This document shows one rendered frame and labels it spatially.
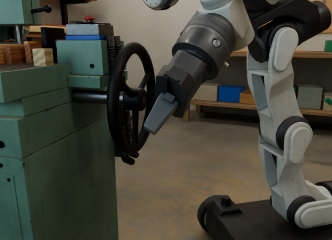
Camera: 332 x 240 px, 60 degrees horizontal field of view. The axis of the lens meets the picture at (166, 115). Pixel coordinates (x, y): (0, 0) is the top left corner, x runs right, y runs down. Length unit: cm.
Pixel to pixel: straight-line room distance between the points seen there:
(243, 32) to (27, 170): 53
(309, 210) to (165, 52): 328
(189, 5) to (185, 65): 366
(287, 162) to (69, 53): 83
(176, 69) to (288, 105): 77
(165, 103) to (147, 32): 388
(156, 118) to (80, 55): 42
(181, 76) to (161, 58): 382
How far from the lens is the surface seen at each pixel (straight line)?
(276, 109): 111
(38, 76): 71
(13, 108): 70
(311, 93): 345
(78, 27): 81
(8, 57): 85
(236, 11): 52
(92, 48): 78
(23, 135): 69
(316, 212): 134
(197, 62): 44
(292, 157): 115
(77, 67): 80
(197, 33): 47
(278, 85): 107
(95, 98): 79
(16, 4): 88
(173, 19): 415
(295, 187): 129
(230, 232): 131
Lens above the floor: 96
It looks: 14 degrees down
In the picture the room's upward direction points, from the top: straight up
